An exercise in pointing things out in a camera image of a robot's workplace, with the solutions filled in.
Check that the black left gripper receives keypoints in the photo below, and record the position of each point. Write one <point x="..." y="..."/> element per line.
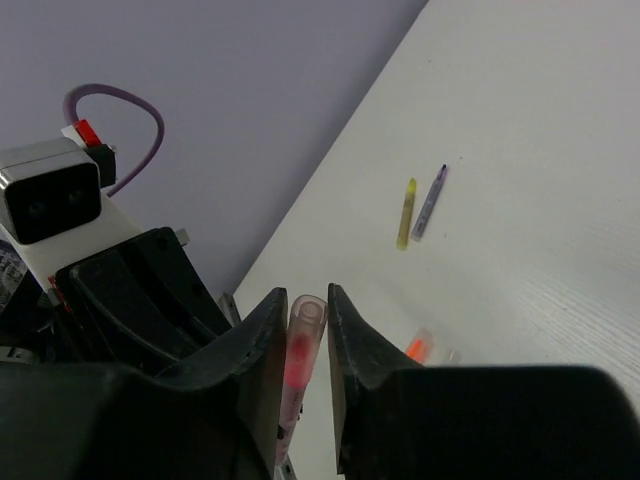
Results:
<point x="140" y="303"/>

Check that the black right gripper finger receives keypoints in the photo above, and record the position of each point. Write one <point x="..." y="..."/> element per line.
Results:
<point x="396" y="419"/>

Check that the red pink marker pen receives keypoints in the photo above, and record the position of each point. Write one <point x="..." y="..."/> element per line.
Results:
<point x="306" y="326"/>

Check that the yellow marker pen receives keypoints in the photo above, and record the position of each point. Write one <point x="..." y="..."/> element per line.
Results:
<point x="406" y="215"/>

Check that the grey purple marker pen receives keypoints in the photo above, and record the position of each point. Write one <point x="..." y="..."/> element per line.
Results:
<point x="429" y="204"/>

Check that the light orange marker pen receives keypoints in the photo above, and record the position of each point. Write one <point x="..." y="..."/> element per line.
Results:
<point x="451" y="357"/>

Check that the aluminium front frame rails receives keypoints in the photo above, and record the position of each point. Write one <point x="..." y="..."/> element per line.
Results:
<point x="228" y="307"/>

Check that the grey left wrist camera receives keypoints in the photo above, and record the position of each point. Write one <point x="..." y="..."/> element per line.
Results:
<point x="48" y="188"/>

